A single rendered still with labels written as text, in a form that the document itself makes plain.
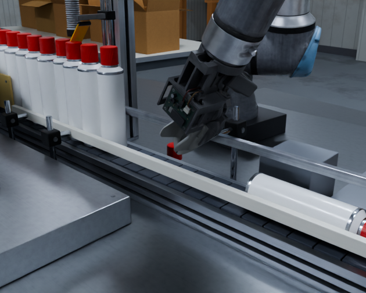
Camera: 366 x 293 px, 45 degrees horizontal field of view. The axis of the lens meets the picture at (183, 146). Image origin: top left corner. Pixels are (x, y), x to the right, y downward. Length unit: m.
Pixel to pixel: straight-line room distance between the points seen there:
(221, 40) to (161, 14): 2.14
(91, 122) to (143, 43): 1.81
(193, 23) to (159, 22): 5.62
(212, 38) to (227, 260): 0.31
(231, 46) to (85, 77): 0.38
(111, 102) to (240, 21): 0.36
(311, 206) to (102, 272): 0.30
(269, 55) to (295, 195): 0.48
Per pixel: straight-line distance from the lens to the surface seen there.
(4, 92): 1.19
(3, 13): 6.66
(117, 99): 0.85
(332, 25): 8.03
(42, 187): 0.77
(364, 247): 0.57
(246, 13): 0.57
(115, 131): 0.87
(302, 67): 1.04
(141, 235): 0.70
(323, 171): 0.64
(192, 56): 0.60
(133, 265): 0.64
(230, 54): 0.59
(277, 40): 1.03
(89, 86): 0.88
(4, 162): 0.90
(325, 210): 0.60
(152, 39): 2.69
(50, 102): 1.02
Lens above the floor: 1.21
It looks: 21 degrees down
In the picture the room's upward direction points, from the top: straight up
